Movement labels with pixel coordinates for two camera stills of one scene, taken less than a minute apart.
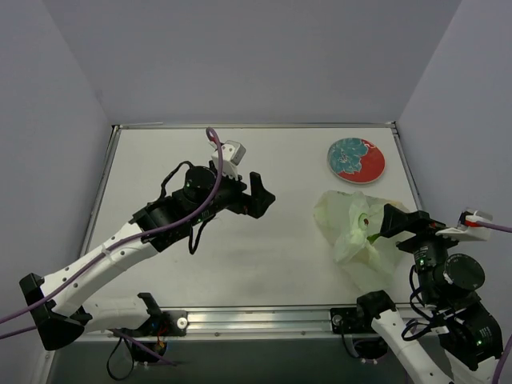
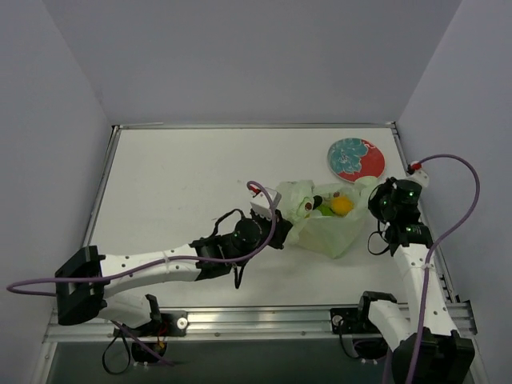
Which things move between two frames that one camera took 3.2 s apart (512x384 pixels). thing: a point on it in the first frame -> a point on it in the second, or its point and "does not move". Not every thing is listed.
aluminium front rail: [242, 322] does not move
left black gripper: [243, 195] -> [282, 226]
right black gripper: [417, 225] -> [376, 201]
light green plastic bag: [348, 221] -> [334, 230]
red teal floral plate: [356, 160] does not move
